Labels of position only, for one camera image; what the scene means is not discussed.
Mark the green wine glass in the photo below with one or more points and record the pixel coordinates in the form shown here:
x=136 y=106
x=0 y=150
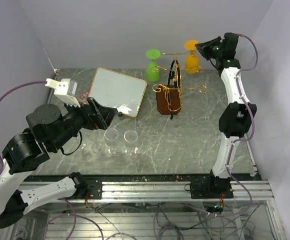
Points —
x=152 y=70

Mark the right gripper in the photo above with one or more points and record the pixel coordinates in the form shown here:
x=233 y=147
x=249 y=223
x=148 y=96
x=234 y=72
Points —
x=204 y=48

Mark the gold framed whiteboard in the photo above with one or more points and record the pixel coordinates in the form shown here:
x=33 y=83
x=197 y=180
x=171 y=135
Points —
x=117 y=90

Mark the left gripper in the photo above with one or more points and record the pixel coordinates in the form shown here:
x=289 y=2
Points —
x=95 y=118

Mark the aluminium rail frame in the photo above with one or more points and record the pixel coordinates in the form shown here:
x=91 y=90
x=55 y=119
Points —
x=178 y=191

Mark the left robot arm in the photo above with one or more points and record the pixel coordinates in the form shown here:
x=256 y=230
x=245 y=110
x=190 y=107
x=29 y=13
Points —
x=48 y=131

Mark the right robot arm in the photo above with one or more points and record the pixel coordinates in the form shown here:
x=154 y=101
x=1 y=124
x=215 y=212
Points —
x=238 y=117

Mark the clear wine glass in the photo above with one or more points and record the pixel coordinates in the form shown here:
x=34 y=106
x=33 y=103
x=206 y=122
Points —
x=98 y=146
x=111 y=139
x=131 y=143
x=84 y=141

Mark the gold wire glass rack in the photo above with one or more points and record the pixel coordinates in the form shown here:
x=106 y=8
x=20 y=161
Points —
x=168 y=96

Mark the orange wine glass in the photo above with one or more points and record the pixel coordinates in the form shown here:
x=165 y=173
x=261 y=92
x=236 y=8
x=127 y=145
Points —
x=191 y=62

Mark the pink card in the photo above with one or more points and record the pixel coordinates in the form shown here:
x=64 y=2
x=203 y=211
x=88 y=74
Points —
x=83 y=98

